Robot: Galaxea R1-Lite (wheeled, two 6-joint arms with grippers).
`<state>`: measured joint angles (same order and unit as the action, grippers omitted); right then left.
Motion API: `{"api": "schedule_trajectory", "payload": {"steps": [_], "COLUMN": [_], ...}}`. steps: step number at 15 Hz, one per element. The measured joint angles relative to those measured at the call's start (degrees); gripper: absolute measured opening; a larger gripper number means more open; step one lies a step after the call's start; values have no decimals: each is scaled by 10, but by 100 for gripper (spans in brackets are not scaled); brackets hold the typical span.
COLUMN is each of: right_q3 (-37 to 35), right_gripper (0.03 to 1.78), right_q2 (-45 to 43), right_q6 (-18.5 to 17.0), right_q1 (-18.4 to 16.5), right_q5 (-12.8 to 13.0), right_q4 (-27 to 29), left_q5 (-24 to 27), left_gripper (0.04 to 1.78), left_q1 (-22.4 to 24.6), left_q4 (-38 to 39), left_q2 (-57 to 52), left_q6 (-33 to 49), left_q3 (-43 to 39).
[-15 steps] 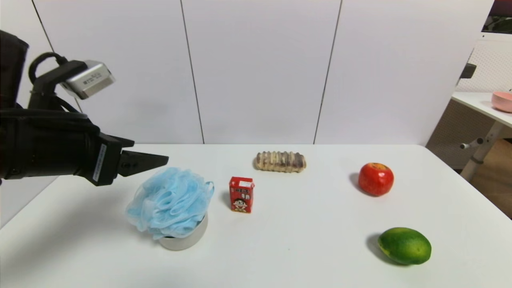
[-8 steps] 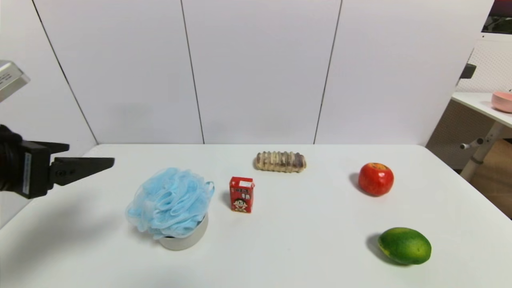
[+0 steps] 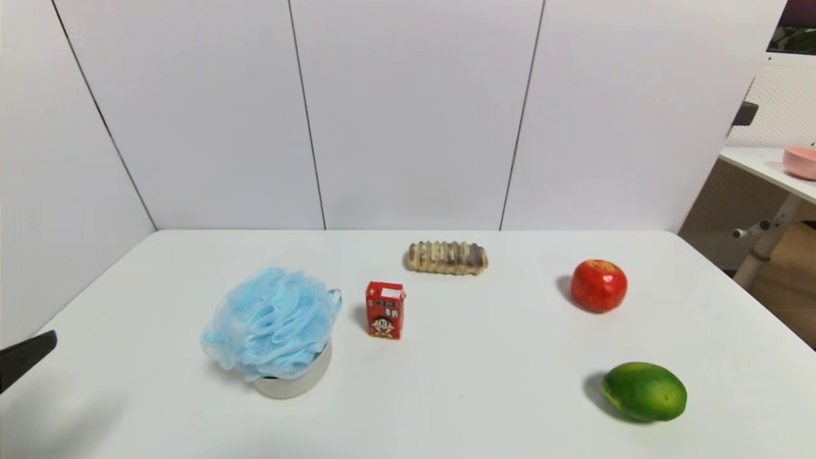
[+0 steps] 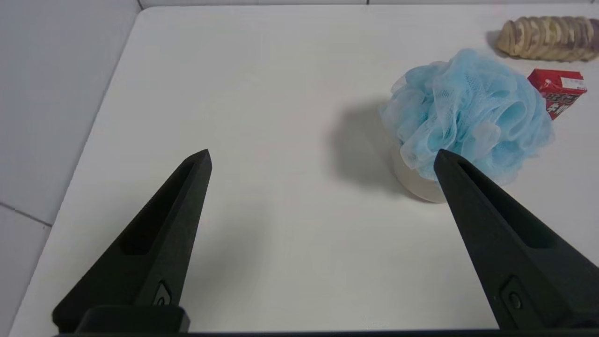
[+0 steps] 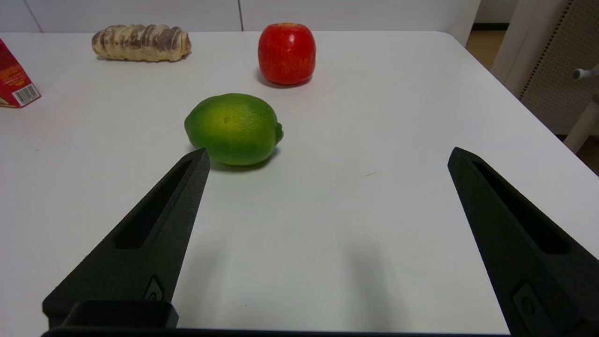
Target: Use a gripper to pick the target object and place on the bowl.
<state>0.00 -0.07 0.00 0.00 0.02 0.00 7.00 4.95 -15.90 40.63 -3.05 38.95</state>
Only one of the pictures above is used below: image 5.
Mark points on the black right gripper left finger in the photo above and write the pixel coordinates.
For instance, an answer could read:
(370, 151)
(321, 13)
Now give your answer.
(140, 243)

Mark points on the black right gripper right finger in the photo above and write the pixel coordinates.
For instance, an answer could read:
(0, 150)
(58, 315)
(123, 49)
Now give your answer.
(529, 243)

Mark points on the red apple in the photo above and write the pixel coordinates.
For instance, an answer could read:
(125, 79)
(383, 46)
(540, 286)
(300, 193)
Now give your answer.
(287, 54)

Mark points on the red milk carton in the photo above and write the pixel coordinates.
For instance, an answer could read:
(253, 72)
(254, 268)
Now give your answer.
(14, 82)

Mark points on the white perforated panel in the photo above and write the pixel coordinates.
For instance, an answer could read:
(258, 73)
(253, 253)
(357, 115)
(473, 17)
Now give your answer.
(547, 61)

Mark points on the striped brown bread loaf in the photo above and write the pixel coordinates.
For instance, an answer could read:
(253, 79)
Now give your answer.
(141, 42)

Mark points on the green lime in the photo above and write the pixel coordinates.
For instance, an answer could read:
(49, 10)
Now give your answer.
(234, 128)

